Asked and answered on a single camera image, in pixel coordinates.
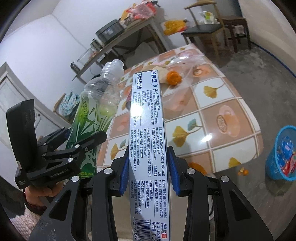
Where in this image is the orange tangerine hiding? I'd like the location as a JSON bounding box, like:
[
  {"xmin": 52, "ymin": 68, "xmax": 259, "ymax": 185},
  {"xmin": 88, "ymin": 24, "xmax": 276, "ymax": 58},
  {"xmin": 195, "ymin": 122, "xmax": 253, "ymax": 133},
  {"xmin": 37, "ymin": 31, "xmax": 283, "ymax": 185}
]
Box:
[{"xmin": 166, "ymin": 71, "xmax": 182, "ymax": 86}]

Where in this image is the green label plastic bottle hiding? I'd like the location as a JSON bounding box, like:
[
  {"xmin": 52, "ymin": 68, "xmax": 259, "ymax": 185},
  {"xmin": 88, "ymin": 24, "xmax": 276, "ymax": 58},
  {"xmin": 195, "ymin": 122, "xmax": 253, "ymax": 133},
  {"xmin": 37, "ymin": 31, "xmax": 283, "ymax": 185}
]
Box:
[{"xmin": 65, "ymin": 59, "xmax": 125, "ymax": 179}]

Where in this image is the blue mesh trash basket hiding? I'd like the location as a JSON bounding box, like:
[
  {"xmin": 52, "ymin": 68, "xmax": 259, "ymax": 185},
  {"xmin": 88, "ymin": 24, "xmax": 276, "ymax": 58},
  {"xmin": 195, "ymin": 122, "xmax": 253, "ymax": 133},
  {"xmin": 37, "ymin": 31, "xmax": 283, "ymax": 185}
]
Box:
[{"xmin": 265, "ymin": 125, "xmax": 295, "ymax": 181}]

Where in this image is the wooden chair black seat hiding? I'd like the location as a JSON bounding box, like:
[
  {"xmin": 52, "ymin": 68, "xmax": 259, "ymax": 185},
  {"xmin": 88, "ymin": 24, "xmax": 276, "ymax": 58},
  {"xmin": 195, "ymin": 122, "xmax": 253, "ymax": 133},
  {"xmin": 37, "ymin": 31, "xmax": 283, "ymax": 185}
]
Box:
[{"xmin": 181, "ymin": 1, "xmax": 230, "ymax": 63}]

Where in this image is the clear plastic bag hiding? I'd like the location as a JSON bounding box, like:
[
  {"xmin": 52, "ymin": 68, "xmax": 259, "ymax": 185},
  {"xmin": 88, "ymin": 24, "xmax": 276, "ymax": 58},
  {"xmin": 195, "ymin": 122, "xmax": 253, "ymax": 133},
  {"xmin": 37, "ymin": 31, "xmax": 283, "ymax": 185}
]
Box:
[{"xmin": 161, "ymin": 56, "xmax": 206, "ymax": 120}]

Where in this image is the left hand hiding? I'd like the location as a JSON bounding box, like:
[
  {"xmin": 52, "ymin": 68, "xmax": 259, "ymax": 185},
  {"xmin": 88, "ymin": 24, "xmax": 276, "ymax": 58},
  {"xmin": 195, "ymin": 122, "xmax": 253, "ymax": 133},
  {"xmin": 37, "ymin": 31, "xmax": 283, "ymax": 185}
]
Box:
[{"xmin": 25, "ymin": 182, "xmax": 63, "ymax": 207}]

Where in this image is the silver blue toothpaste box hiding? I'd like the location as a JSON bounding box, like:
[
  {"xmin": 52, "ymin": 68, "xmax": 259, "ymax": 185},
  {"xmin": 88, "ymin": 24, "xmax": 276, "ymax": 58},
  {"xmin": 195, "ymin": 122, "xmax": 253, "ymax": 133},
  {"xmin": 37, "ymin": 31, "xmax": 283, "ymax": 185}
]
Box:
[{"xmin": 129, "ymin": 70, "xmax": 170, "ymax": 240}]

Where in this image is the yellow plastic bag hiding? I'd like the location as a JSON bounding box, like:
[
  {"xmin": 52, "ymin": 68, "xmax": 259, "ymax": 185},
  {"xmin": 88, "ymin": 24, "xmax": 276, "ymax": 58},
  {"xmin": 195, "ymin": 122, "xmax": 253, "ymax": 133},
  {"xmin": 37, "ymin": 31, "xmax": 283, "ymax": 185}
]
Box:
[{"xmin": 161, "ymin": 19, "xmax": 188, "ymax": 36}]

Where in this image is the grey metal side table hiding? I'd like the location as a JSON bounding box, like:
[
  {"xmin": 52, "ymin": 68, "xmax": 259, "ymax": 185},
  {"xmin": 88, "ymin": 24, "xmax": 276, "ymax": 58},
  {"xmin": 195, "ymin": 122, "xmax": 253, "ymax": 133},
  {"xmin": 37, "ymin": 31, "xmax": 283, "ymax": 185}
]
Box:
[{"xmin": 72, "ymin": 16, "xmax": 170, "ymax": 85}]

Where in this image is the floral plastic tablecloth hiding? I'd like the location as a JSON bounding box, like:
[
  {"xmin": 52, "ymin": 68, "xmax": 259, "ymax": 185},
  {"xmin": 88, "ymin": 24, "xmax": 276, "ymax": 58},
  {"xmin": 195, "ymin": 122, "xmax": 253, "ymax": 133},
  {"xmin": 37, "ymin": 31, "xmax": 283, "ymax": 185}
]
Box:
[{"xmin": 97, "ymin": 44, "xmax": 263, "ymax": 174}]

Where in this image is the dark wooden stool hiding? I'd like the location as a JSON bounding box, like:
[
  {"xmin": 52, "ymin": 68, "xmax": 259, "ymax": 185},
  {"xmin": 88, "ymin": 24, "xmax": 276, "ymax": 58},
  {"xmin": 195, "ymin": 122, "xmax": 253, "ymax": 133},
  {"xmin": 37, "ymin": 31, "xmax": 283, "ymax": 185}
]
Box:
[{"xmin": 221, "ymin": 15, "xmax": 251, "ymax": 53}]

